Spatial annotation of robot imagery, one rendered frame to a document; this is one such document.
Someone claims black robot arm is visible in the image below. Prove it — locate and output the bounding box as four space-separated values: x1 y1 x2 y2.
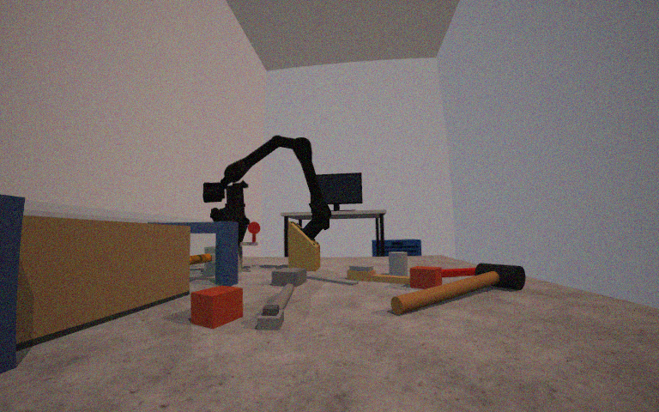
203 136 331 241

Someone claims black-headed mallet with wooden handle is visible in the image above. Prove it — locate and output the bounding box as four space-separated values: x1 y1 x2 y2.
391 263 526 315

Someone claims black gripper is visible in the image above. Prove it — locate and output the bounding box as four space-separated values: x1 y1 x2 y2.
221 199 251 247

